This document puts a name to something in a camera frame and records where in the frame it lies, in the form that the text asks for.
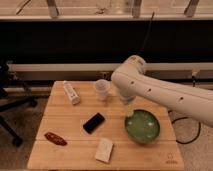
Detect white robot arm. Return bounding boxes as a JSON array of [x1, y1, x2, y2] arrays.
[[111, 55, 213, 127]]

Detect black rectangular phone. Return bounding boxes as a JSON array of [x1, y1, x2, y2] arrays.
[[83, 113, 105, 134]]

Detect white tube bottle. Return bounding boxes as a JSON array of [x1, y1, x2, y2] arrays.
[[63, 81, 80, 105]]

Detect red pepper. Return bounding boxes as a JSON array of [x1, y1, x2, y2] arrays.
[[45, 132, 67, 146]]

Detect black hanging cable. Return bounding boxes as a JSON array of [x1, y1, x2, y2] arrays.
[[141, 11, 156, 56]]

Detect green bowl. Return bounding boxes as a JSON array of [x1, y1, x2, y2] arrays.
[[124, 109, 160, 144]]

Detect black floor cable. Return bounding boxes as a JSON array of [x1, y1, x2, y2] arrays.
[[169, 109, 202, 146]]

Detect black office chair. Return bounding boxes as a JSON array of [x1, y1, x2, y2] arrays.
[[0, 61, 38, 148]]

